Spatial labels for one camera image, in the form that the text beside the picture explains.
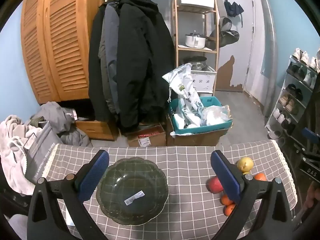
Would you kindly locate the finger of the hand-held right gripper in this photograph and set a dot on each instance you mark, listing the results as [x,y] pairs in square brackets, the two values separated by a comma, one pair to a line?
[310,133]

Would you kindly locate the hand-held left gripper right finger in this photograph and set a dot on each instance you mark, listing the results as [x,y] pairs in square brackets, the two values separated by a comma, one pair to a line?
[226,177]

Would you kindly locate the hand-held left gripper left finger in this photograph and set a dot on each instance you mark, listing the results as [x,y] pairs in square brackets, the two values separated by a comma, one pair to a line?
[93,177]

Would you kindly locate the red apple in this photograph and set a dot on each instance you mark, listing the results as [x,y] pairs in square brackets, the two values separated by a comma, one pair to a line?
[215,185]

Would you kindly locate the orange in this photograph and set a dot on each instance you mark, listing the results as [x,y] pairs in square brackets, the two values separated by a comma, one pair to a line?
[229,210]
[260,177]
[225,200]

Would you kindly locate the green glass bowl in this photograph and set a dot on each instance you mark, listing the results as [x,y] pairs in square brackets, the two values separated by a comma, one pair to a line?
[135,180]

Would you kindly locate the person's right hand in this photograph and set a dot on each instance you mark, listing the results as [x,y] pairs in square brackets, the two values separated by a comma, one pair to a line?
[312,195]

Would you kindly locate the group of assorted shoes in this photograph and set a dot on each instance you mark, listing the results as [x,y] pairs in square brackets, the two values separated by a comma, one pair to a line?
[291,102]

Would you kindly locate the grey checked tablecloth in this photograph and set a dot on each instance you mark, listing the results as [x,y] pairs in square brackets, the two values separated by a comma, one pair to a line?
[185,170]

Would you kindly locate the wooden drawer box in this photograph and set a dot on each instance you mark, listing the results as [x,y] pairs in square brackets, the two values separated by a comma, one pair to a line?
[95,130]

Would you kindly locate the large cardboard box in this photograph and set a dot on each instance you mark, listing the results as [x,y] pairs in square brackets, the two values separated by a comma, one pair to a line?
[195,138]

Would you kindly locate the grey tote bag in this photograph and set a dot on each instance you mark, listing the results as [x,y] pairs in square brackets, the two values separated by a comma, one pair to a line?
[42,150]

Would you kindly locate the clear plastic bag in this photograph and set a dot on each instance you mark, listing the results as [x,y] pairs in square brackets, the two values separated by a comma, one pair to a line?
[215,115]

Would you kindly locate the small cardboard box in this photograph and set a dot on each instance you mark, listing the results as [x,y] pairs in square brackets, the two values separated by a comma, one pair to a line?
[147,136]

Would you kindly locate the pile of grey clothes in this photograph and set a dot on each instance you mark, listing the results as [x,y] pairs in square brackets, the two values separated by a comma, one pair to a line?
[55,115]

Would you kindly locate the white shoe rack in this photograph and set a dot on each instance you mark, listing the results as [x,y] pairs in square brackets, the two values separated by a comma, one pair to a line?
[290,60]

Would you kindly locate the teal plastic crate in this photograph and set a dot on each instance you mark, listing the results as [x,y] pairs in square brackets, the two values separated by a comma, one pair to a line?
[212,101]

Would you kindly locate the pale fleece blanket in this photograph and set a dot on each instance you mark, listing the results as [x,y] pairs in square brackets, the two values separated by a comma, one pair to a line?
[12,150]

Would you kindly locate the grey vertical pipe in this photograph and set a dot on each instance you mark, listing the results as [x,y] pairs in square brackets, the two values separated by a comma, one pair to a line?
[271,55]

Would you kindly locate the white plastic basket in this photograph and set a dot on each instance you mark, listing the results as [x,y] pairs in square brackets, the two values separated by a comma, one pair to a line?
[203,80]

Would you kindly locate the white rice bag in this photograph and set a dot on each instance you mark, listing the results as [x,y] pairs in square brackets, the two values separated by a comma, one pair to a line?
[185,85]

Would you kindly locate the white door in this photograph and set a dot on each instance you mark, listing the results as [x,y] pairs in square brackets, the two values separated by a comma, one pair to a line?
[250,42]

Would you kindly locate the black jacket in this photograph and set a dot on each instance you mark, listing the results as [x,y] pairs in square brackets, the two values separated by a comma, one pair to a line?
[95,67]

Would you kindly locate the steel pot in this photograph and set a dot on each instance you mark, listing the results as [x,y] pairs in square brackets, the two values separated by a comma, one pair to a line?
[197,63]

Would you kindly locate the olive hanging bag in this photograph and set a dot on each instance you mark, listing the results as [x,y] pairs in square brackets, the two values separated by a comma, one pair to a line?
[226,38]

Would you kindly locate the black hooded coat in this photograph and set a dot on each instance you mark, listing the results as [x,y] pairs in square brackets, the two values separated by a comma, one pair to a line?
[140,55]

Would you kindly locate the grey jacket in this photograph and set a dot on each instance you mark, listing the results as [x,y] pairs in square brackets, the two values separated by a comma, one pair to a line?
[110,42]

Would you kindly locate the wooden louvered wardrobe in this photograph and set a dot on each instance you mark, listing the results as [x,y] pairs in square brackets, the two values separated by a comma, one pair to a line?
[62,42]

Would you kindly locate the white cooking pot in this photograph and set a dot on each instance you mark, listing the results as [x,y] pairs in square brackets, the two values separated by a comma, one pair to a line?
[195,41]

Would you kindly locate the dark blue umbrella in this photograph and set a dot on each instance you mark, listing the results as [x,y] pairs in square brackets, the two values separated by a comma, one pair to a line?
[233,7]

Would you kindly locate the wooden shelf unit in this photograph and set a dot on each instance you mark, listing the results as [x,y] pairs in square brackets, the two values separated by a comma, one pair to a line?
[175,30]

